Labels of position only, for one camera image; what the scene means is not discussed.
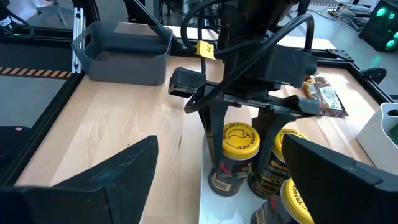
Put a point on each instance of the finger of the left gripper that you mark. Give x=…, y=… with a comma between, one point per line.
x=273, y=143
x=216, y=133

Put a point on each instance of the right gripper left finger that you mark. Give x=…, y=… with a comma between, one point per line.
x=93, y=199

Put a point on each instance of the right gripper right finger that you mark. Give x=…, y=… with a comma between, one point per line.
x=348, y=199

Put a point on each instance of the yellow-lid dark spice jar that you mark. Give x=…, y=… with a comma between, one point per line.
x=280, y=155
x=289, y=205
x=241, y=143

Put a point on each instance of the orange-brown snack packet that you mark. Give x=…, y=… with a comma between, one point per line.
x=325, y=96

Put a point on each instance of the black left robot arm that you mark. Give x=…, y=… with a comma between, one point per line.
x=248, y=18

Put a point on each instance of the grey plastic bin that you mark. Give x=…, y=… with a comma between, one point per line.
x=124, y=68

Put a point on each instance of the black computer with green lights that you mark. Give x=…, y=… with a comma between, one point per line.
x=381, y=25

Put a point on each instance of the black table frame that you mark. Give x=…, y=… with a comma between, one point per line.
x=43, y=124

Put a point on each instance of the silver aluminium bracket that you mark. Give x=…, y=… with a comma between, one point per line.
x=78, y=40

